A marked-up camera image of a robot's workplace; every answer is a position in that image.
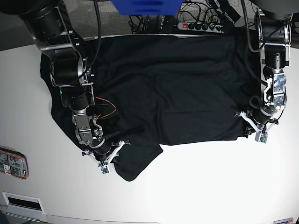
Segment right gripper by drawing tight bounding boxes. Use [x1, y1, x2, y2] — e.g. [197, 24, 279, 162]
[82, 140, 130, 167]

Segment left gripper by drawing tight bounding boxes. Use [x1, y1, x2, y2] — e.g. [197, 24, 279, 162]
[235, 107, 279, 138]

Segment black T-shirt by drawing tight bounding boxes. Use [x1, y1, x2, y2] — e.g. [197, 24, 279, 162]
[39, 34, 263, 182]

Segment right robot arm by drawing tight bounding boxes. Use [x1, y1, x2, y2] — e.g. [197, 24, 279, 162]
[0, 0, 126, 169]

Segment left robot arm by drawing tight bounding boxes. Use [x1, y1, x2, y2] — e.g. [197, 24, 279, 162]
[236, 0, 299, 143]

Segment red white sticker label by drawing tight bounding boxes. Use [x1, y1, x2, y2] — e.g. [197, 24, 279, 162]
[273, 217, 293, 224]

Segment white power strip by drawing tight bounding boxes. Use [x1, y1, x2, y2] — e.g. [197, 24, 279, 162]
[177, 22, 223, 34]

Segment black power adapter brick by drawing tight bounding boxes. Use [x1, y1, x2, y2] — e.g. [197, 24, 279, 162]
[160, 15, 177, 34]

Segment blue plastic box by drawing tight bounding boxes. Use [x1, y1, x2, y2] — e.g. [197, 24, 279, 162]
[111, 0, 183, 15]

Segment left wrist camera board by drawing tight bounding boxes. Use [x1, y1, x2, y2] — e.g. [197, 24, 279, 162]
[255, 132, 268, 143]

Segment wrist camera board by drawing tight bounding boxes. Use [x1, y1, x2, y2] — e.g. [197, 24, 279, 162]
[255, 132, 268, 143]
[99, 165, 110, 175]

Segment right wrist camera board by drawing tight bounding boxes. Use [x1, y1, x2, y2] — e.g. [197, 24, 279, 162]
[99, 165, 110, 175]

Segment white table cable grommet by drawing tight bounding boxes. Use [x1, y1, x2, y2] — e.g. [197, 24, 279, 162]
[1, 191, 45, 214]

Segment tangled black cables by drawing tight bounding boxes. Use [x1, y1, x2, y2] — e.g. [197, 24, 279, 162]
[128, 0, 243, 33]

